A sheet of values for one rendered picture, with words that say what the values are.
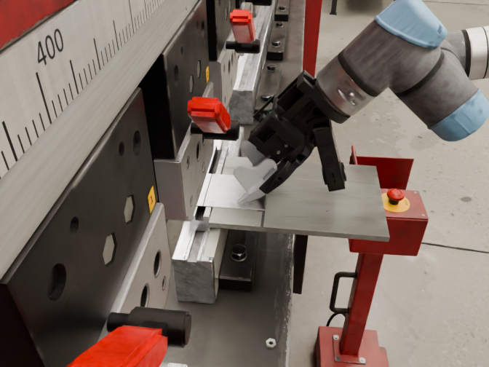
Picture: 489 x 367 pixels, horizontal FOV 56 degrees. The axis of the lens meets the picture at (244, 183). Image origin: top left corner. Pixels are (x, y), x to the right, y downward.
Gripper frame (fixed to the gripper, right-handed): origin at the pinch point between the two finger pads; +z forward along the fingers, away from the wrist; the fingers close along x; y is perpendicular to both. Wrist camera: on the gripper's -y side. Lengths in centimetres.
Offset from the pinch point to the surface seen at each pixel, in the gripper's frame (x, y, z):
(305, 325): -49, -77, 67
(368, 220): 4.4, -14.6, -11.2
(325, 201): 0.6, -9.8, -7.1
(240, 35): 8.7, 17.9, -21.1
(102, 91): 39, 25, -25
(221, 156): -9.8, 4.1, 4.6
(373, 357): -31, -86, 44
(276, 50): -88, -6, 9
